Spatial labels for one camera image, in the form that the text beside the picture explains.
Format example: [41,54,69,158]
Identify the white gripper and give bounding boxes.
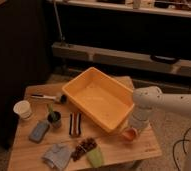
[128,111,149,133]

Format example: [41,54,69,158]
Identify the orange red apple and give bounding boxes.
[122,128,137,141]

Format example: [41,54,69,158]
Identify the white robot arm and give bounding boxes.
[128,86,191,171]

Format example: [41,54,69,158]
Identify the yellow plastic bin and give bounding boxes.
[62,67,134,132]

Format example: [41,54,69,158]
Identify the grey metal shelf beam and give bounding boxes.
[52,42,191,76]

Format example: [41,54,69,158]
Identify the dark grape bunch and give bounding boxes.
[71,138,97,161]

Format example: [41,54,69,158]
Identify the small potted green plant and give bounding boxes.
[47,104,61,128]

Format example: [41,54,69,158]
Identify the folded blue cloth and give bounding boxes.
[42,144,72,171]

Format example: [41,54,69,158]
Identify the white paper cup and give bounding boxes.
[13,100,32,120]

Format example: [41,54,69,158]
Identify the black floor cables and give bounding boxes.
[172,125,191,171]

